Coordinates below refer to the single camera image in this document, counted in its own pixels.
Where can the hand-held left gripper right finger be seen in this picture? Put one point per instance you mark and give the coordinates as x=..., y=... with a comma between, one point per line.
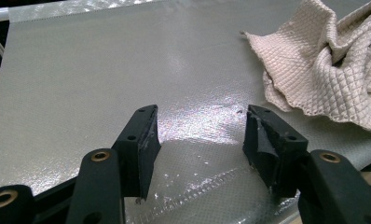
x=280, y=155

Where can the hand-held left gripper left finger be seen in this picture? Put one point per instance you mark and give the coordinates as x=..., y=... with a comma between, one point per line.
x=138, y=155

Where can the pink textured cloth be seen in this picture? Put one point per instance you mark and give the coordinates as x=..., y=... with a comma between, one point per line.
x=314, y=71

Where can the silver two-tier fabric rack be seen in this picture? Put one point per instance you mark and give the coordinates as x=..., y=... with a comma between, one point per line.
x=96, y=77

